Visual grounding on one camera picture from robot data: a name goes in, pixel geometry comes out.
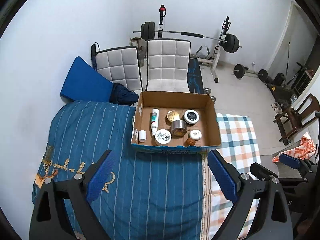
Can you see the black blue weight bench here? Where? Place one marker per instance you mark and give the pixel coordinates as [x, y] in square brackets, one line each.
[194, 77]

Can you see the chrome dumbbell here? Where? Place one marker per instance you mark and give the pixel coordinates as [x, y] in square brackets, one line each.
[208, 91]

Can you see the plaid checkered blanket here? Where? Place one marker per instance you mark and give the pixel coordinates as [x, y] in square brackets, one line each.
[239, 147]

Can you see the small white cylinder bottle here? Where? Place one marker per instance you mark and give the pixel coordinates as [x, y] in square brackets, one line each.
[142, 136]

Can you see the orange white cloth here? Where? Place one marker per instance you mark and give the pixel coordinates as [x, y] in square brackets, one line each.
[305, 150]

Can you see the gold round tin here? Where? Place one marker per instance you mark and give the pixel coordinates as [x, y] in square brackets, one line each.
[172, 116]

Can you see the white quilted chair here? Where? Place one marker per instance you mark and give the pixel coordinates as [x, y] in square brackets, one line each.
[167, 65]
[118, 65]

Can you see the dark wooden chair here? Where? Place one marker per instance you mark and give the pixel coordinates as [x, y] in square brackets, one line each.
[291, 120]

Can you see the open cardboard box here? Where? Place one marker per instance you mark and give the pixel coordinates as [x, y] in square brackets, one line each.
[180, 102]

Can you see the left white quilted chair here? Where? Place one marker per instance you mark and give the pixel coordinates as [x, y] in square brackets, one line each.
[118, 65]

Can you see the silver tape roll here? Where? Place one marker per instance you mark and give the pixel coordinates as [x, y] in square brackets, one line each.
[179, 128]

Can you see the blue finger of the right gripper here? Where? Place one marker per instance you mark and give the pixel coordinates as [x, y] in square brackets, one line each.
[289, 161]

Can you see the blue striped blanket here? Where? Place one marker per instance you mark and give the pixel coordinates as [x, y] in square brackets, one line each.
[146, 196]

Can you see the white floss case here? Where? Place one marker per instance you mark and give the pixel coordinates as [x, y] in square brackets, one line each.
[195, 134]

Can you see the right white quilted chair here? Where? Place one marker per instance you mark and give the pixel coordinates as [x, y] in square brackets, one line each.
[167, 65]

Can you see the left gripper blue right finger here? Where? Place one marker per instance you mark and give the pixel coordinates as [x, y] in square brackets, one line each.
[226, 175]

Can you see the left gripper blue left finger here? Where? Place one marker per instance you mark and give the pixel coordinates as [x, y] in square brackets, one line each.
[97, 174]

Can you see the white barbell rack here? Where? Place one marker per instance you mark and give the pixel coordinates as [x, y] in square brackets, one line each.
[213, 57]

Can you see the white glue tube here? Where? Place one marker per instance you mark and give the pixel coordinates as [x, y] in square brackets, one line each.
[154, 121]

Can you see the brown walnut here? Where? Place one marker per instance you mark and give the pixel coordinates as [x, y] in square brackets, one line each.
[190, 142]

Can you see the white jar black lid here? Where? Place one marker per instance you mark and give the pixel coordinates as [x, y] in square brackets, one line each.
[191, 117]

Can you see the floor barbell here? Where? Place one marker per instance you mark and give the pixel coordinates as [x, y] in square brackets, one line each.
[240, 71]

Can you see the blue foam cushion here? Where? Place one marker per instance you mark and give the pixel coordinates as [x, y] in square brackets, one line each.
[84, 83]

